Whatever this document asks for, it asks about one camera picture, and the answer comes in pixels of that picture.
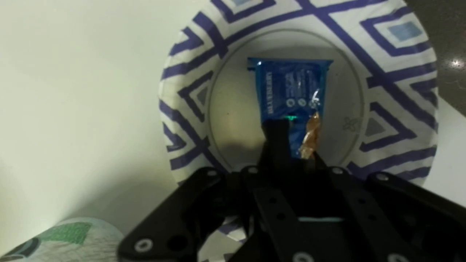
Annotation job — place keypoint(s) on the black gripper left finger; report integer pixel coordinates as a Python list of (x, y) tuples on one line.
[(259, 196)]

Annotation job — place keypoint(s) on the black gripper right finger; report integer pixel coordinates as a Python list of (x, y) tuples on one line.
[(397, 219)]

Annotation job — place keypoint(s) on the blue patterned paper plate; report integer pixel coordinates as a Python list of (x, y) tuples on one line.
[(382, 93)]

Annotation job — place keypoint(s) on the blue candy bar wrapper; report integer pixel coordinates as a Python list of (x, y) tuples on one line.
[(294, 90)]

